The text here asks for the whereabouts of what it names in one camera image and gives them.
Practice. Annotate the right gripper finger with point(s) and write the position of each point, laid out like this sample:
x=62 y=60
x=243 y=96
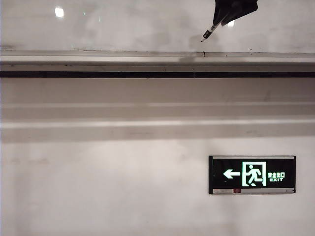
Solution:
x=240 y=8
x=219 y=11

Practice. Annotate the white black whiteboard marker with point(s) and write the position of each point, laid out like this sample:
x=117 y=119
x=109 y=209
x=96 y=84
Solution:
x=208 y=33

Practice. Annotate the aluminium whiteboard tray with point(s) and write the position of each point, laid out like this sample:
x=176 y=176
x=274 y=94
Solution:
x=123 y=60

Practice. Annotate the white glossy whiteboard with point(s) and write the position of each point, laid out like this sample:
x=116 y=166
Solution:
x=98 y=27

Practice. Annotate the black green exit sign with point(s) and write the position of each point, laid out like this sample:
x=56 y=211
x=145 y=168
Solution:
x=221 y=184

